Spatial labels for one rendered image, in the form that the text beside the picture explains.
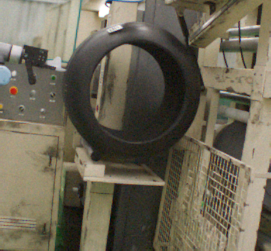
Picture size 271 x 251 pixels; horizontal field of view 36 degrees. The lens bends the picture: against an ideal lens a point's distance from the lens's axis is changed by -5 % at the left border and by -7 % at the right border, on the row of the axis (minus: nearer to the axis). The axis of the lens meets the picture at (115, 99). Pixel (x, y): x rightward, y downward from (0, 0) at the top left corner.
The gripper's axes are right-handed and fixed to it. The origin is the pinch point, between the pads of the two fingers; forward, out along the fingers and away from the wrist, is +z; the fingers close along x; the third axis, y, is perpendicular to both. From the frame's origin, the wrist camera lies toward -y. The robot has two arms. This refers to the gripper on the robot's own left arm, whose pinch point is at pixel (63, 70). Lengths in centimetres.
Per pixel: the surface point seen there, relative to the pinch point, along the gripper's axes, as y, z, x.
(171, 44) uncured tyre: 22.0, 40.3, -12.4
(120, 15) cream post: 33.7, 23.2, 28.2
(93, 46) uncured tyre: 12.9, 8.6, -11.0
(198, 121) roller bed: -9, 76, 21
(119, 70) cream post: 6.4, 29.8, 28.3
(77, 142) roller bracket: -33.2, 17.3, 25.8
